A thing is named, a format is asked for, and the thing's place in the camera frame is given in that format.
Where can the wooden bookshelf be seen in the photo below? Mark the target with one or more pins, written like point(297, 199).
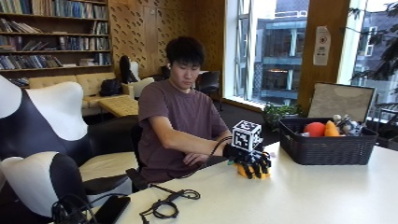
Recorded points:
point(56, 37)

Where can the white marker cube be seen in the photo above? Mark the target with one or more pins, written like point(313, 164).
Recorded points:
point(246, 136)

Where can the red ball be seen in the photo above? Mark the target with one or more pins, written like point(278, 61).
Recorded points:
point(314, 129)

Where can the black backpack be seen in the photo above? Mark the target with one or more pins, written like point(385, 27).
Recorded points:
point(109, 87)

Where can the black office chair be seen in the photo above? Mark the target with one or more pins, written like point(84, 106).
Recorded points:
point(209, 82)
point(136, 155)

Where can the framed beige board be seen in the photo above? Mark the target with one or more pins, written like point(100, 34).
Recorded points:
point(341, 101)

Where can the black and white lounge chair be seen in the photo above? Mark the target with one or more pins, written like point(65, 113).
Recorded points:
point(37, 183)
point(45, 124)
point(132, 74)

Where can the rows of books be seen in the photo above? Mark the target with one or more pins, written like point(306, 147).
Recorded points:
point(53, 40)

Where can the green potted plant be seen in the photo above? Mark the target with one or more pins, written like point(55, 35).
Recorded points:
point(280, 113)

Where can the orange toy carrot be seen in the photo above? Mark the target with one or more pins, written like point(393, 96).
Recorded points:
point(332, 129)

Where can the white paper notice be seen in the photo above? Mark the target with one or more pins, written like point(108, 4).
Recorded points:
point(321, 46)

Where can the beige tufted ottoman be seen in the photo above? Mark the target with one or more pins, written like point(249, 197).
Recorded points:
point(119, 106)

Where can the grey white soft toy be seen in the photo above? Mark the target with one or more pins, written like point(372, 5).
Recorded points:
point(348, 125)

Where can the black smartphone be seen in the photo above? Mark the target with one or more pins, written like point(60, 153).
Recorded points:
point(111, 210)

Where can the yellow soft toy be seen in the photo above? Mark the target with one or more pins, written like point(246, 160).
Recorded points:
point(242, 171)

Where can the dark woven basket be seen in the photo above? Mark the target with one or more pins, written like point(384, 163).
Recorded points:
point(328, 146)

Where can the the person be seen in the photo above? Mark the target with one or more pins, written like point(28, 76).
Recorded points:
point(183, 115)

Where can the beige tufted sofa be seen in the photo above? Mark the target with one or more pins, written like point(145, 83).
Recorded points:
point(83, 88)

